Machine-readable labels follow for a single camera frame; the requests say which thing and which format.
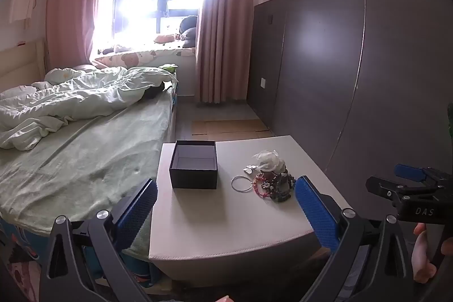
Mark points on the white butterfly brooch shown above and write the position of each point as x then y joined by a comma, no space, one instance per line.
251,167

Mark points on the flattened cardboard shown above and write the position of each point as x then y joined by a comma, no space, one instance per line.
230,128

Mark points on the bed with green sheet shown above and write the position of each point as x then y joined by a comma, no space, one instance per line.
88,160

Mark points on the silver bangle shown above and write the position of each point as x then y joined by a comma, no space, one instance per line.
232,182

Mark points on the white leather table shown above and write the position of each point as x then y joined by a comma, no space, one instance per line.
219,220

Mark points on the black jewelry box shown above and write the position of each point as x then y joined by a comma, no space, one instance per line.
194,178

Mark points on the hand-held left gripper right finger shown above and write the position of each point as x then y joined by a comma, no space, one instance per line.
315,213

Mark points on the dark pillow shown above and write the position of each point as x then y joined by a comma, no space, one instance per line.
189,29

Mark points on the white pillow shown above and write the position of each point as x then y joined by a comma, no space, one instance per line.
62,75

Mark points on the beige bed headboard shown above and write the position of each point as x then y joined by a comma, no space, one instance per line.
17,58

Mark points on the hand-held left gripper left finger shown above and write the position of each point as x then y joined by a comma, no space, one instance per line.
138,210

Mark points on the pale green duvet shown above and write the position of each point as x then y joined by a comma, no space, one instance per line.
70,100

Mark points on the patterned sill cushion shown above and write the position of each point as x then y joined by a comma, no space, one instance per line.
148,55

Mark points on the pink curtain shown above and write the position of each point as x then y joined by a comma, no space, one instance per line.
223,22
67,4

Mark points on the green toy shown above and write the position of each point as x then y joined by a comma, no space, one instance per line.
170,67

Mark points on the white wall socket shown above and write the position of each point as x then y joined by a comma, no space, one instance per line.
263,82

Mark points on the clear plastic bag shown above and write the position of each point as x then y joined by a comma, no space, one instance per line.
269,160

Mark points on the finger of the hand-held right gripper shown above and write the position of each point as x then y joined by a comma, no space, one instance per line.
380,186
410,173

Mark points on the person's right hand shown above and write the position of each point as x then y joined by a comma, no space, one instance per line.
423,252

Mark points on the orange plush toy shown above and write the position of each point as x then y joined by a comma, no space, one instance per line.
164,38

